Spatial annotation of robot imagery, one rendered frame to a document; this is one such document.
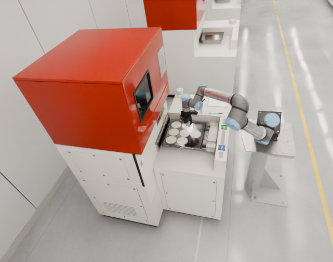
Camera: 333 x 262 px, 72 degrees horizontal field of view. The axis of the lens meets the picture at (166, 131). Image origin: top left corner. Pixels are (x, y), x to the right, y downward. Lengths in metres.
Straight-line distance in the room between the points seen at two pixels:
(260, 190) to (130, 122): 1.94
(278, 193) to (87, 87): 2.34
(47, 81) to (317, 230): 2.70
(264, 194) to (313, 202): 0.49
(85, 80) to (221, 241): 1.99
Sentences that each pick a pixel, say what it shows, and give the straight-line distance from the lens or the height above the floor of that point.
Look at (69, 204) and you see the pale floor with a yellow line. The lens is 3.18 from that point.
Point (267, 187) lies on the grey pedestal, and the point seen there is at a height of 0.02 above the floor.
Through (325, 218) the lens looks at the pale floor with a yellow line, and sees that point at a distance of 2.98.
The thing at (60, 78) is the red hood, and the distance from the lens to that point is 1.48.
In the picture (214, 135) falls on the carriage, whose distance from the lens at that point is 2.19.
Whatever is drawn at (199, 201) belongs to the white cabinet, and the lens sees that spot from 2.33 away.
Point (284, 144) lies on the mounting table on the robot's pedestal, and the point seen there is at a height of 0.82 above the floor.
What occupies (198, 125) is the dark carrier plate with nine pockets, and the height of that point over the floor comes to 0.90.
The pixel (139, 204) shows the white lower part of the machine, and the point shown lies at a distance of 2.26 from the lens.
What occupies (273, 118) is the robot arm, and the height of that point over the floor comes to 1.16.
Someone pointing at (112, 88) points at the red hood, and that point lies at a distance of 1.30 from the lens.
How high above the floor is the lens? 2.41
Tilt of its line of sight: 42 degrees down
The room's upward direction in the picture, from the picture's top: 9 degrees counter-clockwise
